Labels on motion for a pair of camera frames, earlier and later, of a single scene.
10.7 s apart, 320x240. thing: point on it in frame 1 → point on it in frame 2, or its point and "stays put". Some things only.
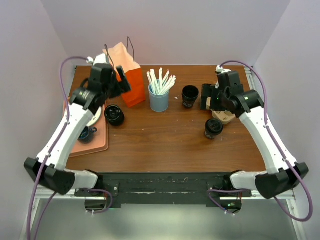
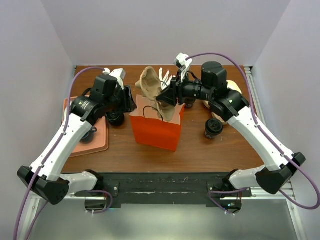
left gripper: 121,87 → 128,104
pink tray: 100,144 stays put
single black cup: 211,136 stays put
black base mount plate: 163,188 stays put
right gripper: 207,91 → 174,93
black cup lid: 213,126 stays put
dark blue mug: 86,135 stays put
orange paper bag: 118,55 → 150,129
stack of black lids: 114,115 stays put
